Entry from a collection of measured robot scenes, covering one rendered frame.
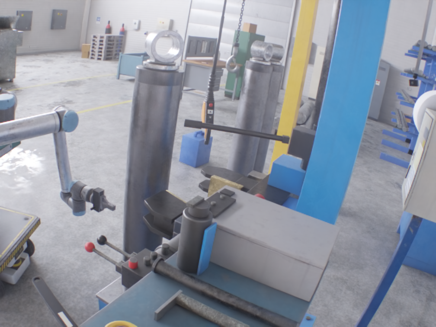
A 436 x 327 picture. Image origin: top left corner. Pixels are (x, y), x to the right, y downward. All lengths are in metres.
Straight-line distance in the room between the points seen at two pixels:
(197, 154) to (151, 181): 2.69
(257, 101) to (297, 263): 1.95
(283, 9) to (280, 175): 11.19
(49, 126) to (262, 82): 1.60
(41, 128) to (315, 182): 1.30
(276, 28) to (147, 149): 11.15
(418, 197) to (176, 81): 1.11
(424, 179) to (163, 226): 1.04
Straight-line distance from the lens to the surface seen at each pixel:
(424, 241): 3.48
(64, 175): 2.19
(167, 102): 1.52
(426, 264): 3.65
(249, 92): 2.72
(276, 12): 12.56
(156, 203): 1.40
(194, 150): 4.30
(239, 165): 2.86
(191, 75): 7.59
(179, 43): 1.53
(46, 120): 1.84
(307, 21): 3.91
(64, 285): 2.47
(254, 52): 2.74
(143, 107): 1.52
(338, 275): 3.05
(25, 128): 1.80
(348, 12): 1.20
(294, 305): 0.95
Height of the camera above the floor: 1.68
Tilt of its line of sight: 23 degrees down
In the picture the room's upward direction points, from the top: 10 degrees clockwise
